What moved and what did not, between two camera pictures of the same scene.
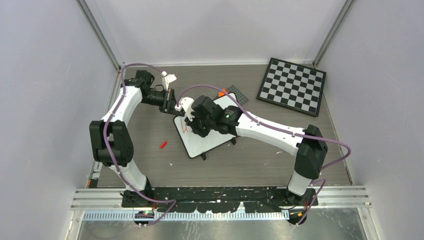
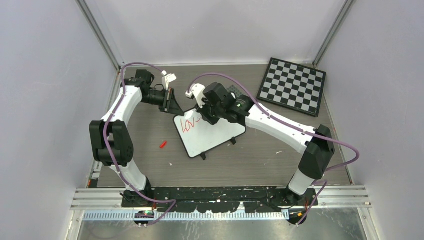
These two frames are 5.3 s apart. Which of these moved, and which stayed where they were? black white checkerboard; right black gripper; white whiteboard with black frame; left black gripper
Moved: right black gripper
Stayed: black white checkerboard; left black gripper; white whiteboard with black frame
